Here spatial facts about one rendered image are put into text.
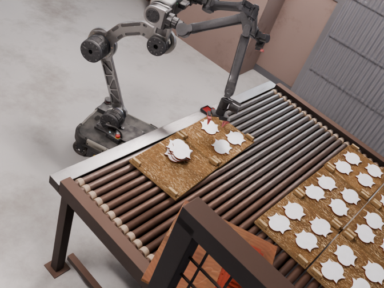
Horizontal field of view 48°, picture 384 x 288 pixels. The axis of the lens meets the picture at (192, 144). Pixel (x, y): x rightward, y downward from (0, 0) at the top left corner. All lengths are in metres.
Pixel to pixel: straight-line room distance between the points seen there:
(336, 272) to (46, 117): 2.73
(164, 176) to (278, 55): 3.46
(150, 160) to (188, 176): 0.24
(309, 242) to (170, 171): 0.84
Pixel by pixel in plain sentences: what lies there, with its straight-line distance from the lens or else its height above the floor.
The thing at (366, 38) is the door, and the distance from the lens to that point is 5.03.
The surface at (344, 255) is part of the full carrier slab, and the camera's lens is 2.51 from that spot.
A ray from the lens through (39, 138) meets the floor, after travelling 3.79.
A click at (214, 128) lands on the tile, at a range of 2.80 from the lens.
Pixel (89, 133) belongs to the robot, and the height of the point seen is 0.24.
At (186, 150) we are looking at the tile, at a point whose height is 0.99.
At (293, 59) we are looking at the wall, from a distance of 5.45.
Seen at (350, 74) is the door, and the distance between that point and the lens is 5.17.
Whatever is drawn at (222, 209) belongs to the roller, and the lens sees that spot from 2.35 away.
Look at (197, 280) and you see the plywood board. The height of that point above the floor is 1.04.
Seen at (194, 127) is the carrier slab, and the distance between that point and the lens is 2.75.
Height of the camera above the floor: 2.58
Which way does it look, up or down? 39 degrees down
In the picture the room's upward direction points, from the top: 22 degrees clockwise
